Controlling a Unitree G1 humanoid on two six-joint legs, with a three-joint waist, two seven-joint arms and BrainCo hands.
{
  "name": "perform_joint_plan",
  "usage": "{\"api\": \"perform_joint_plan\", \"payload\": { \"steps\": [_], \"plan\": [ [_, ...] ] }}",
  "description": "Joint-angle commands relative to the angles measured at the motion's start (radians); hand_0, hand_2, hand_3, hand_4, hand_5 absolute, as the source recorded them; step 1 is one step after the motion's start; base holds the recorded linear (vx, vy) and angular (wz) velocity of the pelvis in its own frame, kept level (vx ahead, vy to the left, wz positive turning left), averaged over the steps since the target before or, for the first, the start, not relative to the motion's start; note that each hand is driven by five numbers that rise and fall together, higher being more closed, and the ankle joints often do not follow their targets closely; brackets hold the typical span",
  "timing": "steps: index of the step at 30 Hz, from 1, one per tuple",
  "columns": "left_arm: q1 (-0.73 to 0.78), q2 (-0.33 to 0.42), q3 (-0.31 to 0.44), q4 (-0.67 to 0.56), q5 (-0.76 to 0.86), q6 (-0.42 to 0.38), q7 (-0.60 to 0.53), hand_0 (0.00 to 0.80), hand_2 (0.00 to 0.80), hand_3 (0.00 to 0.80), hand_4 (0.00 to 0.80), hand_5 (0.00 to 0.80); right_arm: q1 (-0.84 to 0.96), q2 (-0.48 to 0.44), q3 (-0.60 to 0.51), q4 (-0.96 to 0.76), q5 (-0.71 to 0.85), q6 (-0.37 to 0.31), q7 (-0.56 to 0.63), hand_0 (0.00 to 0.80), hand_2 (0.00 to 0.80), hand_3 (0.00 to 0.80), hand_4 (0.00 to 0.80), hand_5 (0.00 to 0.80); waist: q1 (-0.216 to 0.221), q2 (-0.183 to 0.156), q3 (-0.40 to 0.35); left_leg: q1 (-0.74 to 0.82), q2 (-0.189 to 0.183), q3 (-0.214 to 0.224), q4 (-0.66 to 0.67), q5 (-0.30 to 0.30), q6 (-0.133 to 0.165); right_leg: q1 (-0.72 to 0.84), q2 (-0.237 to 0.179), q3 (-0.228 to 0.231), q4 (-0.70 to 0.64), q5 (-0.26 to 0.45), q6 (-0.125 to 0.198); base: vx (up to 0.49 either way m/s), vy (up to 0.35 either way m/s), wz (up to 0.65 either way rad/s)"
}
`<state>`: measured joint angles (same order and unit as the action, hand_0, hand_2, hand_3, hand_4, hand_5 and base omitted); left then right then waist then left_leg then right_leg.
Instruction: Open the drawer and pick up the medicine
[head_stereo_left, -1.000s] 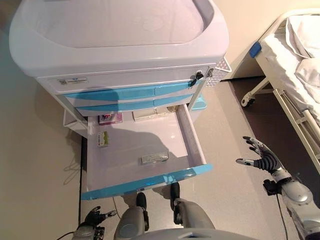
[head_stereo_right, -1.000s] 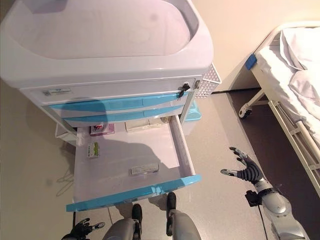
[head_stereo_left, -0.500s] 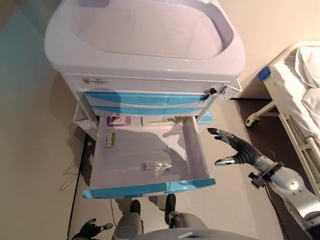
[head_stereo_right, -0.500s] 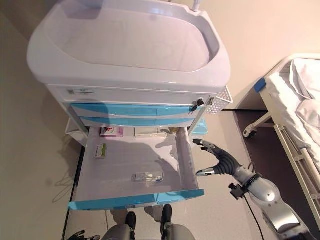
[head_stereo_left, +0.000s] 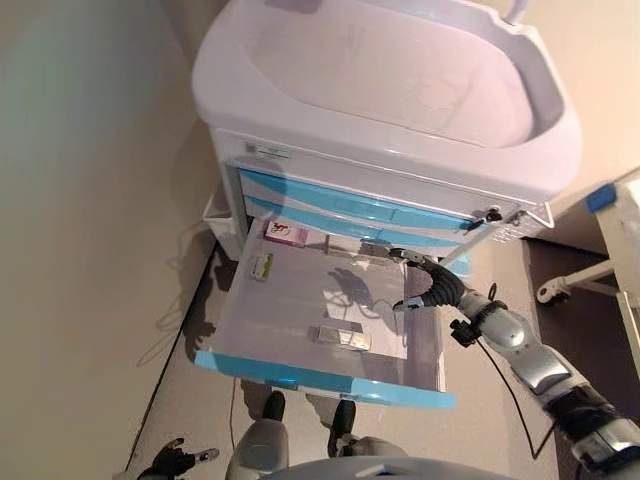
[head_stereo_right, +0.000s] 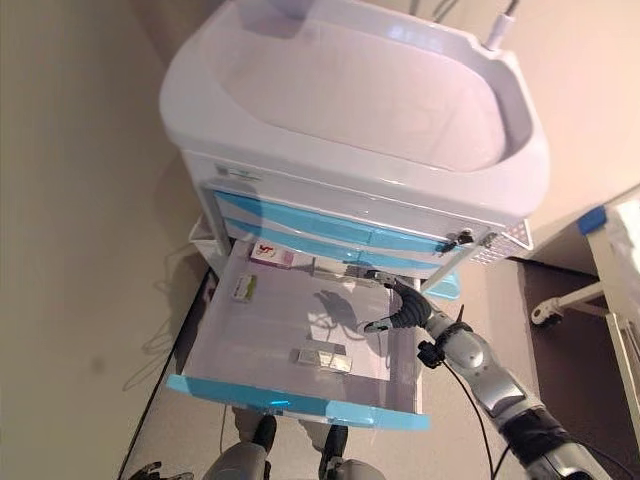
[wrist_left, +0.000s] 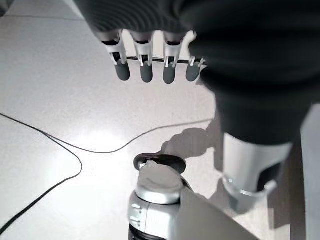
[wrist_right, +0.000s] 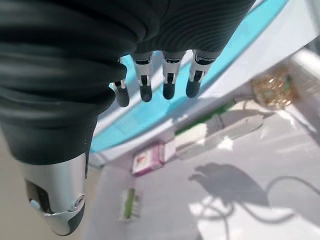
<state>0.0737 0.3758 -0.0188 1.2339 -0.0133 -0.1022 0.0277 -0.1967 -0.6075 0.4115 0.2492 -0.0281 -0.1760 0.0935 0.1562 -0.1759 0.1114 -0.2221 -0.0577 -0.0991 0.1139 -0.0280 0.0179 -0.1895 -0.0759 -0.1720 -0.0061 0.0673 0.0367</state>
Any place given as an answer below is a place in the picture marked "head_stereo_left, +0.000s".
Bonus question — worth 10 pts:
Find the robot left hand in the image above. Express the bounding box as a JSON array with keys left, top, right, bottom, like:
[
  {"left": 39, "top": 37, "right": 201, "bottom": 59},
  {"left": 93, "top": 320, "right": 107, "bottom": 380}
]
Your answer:
[{"left": 137, "top": 437, "right": 221, "bottom": 480}]

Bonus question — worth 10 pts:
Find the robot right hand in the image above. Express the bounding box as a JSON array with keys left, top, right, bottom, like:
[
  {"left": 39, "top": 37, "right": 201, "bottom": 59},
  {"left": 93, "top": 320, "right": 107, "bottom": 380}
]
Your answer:
[{"left": 389, "top": 247, "right": 466, "bottom": 312}]

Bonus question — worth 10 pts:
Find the white blue medicine box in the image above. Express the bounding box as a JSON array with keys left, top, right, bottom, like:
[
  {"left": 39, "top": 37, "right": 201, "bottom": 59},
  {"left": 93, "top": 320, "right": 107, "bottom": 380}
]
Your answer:
[{"left": 310, "top": 322, "right": 375, "bottom": 355}]

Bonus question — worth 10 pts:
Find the blue white cart drawer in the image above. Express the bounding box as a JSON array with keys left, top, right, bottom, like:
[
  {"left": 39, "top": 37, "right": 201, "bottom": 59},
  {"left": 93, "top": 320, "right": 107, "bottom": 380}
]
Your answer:
[
  {"left": 237, "top": 168, "right": 484, "bottom": 234},
  {"left": 194, "top": 217, "right": 459, "bottom": 409},
  {"left": 243, "top": 195, "right": 461, "bottom": 249}
]

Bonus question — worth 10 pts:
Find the pink white medicine box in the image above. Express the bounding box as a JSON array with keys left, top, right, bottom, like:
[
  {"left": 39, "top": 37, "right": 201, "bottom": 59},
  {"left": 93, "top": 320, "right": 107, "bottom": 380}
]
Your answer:
[{"left": 263, "top": 219, "right": 310, "bottom": 249}]

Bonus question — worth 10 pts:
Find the green white medicine box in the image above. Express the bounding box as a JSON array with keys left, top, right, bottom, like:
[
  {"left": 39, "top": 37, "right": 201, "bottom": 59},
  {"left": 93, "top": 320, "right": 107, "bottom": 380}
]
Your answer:
[{"left": 248, "top": 252, "right": 275, "bottom": 282}]

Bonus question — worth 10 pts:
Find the blue lidded waste bin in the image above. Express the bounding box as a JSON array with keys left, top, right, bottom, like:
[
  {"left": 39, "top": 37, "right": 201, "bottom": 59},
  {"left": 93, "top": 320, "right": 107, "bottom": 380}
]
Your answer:
[{"left": 442, "top": 253, "right": 474, "bottom": 279}]

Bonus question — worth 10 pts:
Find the black floor edge strip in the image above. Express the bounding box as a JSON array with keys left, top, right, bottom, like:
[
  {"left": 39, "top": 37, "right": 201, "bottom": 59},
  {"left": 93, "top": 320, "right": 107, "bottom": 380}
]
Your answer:
[{"left": 123, "top": 244, "right": 219, "bottom": 474}]

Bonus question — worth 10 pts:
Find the black cart key bunch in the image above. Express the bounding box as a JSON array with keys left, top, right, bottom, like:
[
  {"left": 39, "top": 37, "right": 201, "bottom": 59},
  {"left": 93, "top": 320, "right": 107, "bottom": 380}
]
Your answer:
[{"left": 472, "top": 204, "right": 504, "bottom": 234}]

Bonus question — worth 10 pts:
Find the white perforated side basket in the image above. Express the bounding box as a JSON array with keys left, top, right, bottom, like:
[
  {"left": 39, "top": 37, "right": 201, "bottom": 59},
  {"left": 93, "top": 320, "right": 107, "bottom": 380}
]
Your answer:
[{"left": 492, "top": 202, "right": 555, "bottom": 246}]

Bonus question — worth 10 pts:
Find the robot left black foot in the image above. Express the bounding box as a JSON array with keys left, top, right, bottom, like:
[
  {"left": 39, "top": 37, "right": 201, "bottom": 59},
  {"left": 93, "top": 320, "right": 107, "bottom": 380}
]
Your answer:
[{"left": 262, "top": 391, "right": 286, "bottom": 421}]

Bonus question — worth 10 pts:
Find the robot black foot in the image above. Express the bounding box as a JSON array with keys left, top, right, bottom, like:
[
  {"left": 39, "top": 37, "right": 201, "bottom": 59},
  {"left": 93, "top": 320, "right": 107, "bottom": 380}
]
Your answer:
[
  {"left": 262, "top": 391, "right": 286, "bottom": 421},
  {"left": 327, "top": 399, "right": 358, "bottom": 454}
]

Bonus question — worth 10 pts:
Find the robot right black foot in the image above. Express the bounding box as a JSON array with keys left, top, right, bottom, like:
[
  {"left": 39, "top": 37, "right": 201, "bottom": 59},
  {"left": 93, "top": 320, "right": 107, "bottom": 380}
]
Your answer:
[{"left": 327, "top": 399, "right": 358, "bottom": 454}]

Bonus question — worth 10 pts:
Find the blue tape piece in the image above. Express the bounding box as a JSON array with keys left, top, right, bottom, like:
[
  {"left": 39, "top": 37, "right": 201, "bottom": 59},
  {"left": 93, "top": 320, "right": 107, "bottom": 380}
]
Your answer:
[{"left": 587, "top": 183, "right": 619, "bottom": 212}]

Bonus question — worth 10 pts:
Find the robot grey torso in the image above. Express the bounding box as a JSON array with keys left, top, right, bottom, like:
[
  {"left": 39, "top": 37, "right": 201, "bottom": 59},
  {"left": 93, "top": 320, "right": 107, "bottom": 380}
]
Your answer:
[{"left": 279, "top": 453, "right": 519, "bottom": 480}]

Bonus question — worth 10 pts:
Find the white medical cart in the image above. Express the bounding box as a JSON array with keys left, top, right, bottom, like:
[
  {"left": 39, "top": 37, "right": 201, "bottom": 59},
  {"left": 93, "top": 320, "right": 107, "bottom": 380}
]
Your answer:
[{"left": 192, "top": 0, "right": 584, "bottom": 409}]

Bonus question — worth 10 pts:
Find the cart label sticker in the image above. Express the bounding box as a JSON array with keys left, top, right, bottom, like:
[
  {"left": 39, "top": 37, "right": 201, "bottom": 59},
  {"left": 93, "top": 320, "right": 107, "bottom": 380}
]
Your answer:
[{"left": 243, "top": 141, "right": 292, "bottom": 162}]

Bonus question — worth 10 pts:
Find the white cart side bin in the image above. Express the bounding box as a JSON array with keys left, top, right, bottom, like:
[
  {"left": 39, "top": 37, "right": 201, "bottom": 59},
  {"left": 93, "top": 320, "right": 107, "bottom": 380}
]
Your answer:
[{"left": 202, "top": 192, "right": 246, "bottom": 257}]

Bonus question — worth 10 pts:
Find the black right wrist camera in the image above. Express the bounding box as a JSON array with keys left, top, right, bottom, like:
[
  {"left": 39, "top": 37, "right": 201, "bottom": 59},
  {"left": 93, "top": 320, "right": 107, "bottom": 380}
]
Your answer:
[{"left": 449, "top": 319, "right": 481, "bottom": 346}]

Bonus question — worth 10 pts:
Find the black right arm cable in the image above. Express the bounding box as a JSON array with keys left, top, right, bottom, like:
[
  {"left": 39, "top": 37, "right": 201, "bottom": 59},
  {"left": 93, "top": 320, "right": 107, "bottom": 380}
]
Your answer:
[{"left": 477, "top": 284, "right": 564, "bottom": 441}]

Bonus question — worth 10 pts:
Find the thin white looped cable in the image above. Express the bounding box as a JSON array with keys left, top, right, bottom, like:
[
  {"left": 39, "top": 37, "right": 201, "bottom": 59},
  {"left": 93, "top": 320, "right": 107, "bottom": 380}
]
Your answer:
[{"left": 138, "top": 219, "right": 216, "bottom": 369}]

